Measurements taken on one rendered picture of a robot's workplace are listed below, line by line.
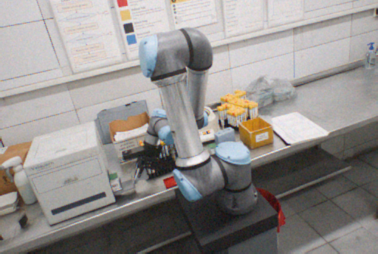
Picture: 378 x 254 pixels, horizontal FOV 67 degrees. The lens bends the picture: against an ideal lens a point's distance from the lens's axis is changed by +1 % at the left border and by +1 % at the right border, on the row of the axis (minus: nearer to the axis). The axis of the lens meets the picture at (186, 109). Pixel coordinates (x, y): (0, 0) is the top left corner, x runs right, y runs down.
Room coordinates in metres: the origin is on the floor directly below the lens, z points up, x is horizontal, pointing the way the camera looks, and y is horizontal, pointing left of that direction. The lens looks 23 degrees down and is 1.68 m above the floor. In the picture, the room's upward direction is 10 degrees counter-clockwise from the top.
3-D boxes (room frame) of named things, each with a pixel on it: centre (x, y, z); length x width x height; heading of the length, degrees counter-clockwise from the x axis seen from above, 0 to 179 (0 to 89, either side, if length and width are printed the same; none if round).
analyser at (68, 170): (1.11, 0.54, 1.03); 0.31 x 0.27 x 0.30; 105
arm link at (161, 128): (1.04, 0.08, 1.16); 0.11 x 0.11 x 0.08; 21
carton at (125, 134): (1.47, 0.33, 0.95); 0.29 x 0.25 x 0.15; 15
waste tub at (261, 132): (1.31, -0.34, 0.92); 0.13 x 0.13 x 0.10; 13
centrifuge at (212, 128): (1.51, -0.04, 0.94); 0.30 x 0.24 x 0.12; 6
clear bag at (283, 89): (1.84, -0.69, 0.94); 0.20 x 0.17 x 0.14; 87
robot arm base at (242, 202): (0.82, -0.13, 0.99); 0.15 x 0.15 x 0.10
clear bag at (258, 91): (1.81, -0.50, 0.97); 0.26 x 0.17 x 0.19; 121
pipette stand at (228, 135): (1.30, -0.17, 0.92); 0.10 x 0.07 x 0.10; 112
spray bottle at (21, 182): (1.13, 0.81, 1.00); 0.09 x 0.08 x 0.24; 15
